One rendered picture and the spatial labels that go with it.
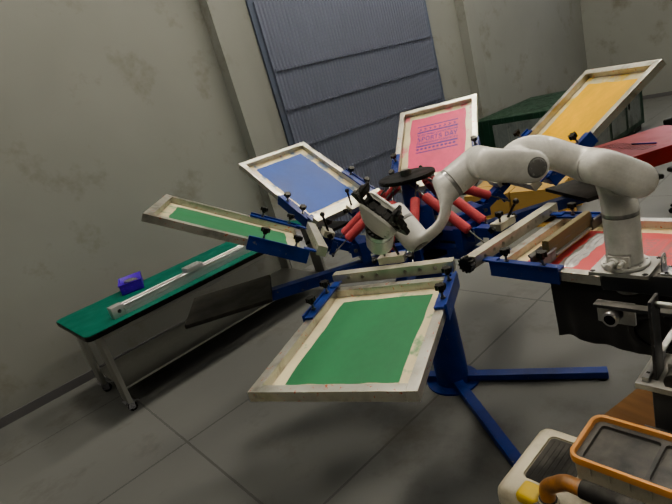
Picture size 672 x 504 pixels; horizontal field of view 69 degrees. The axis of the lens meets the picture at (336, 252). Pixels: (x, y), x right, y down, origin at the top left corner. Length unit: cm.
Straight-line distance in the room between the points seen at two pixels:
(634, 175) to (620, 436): 64
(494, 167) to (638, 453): 69
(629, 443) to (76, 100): 476
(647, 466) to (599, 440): 10
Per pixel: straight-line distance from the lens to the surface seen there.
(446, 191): 132
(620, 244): 159
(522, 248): 229
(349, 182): 350
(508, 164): 130
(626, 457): 119
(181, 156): 533
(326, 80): 647
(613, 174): 142
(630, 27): 1268
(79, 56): 520
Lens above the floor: 181
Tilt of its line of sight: 17 degrees down
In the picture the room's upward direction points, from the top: 16 degrees counter-clockwise
